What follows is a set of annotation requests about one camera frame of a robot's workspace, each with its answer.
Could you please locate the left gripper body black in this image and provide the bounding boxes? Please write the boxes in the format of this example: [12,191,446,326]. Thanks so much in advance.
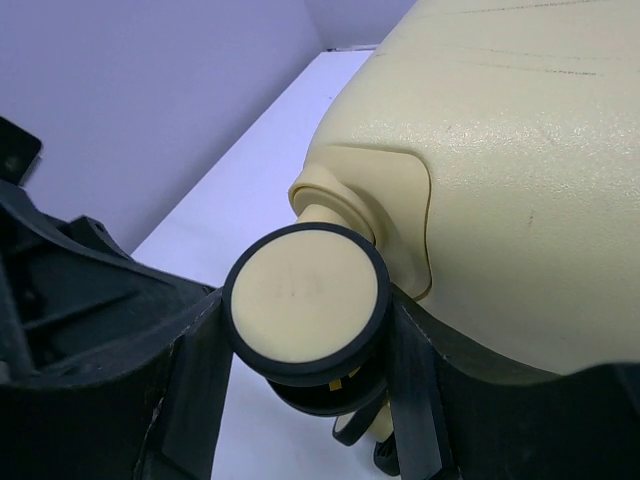
[1,181,213,383]

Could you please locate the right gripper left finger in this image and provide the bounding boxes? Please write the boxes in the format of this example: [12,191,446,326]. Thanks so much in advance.
[1,291,232,479]

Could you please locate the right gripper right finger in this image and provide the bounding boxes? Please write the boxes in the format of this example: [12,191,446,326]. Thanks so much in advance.
[385,289,639,479]

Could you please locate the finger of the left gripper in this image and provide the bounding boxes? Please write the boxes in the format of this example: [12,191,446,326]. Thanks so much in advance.
[0,117,42,186]

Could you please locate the yellow hard-shell suitcase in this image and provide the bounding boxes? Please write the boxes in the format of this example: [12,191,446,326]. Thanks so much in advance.
[221,0,640,476]

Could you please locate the aluminium table edge rail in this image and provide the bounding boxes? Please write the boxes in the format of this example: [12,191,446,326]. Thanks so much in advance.
[324,44,379,53]

